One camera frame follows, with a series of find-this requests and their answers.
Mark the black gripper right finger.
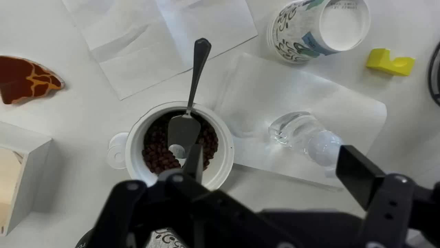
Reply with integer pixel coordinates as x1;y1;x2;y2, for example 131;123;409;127
337;145;440;248

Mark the white wooden box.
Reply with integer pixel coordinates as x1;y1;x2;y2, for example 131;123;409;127
0;123;53;237

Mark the yellow plastic block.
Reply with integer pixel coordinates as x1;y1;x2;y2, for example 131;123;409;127
366;48;416;77

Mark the patterned paper cup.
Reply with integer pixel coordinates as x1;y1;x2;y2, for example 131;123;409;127
267;0;372;64

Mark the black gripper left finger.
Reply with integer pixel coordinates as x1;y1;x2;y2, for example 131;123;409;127
91;145;205;248

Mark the white bowl with coffee beans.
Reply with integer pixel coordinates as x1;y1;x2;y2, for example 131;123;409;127
108;101;236;190

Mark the folded white napkin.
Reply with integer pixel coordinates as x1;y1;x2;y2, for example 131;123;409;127
62;0;258;99

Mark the clear glass bottle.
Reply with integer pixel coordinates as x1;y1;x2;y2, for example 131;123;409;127
269;112;343;168

